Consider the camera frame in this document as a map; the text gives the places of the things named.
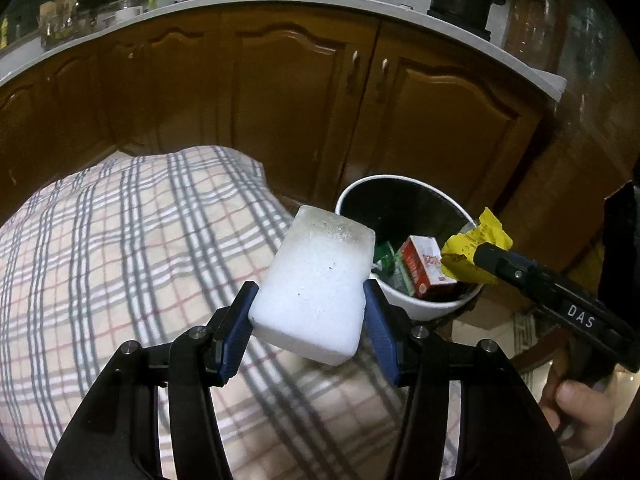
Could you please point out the red carton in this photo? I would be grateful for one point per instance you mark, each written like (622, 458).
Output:
(425, 265)

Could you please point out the wooden utensil rack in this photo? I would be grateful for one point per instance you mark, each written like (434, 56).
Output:
(57, 20)

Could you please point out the white foam block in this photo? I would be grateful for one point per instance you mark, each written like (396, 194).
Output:
(310, 285)

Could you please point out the brown wooden door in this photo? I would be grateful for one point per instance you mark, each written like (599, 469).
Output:
(575, 110)

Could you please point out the yellow wrapper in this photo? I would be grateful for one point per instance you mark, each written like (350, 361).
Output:
(470, 255)

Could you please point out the brown wooden kitchen cabinets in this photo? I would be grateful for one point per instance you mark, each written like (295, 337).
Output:
(280, 110)

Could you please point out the person's right hand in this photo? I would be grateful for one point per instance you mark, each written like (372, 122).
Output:
(582, 410)

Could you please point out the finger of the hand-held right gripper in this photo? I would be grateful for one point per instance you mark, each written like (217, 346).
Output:
(505, 262)

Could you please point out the plaid blanket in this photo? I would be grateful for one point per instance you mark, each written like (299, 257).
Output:
(125, 260)

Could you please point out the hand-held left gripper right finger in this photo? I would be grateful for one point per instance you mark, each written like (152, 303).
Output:
(381, 332)

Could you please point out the green packet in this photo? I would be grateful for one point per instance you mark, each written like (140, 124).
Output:
(392, 265)

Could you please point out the white round trash bin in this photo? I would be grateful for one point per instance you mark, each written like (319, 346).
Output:
(430, 305)

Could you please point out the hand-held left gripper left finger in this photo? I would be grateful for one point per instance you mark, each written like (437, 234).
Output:
(234, 332)

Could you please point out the black gas stove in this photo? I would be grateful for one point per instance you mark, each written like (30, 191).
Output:
(462, 25)

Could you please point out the yellow bottle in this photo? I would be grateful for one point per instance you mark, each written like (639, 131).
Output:
(4, 32)

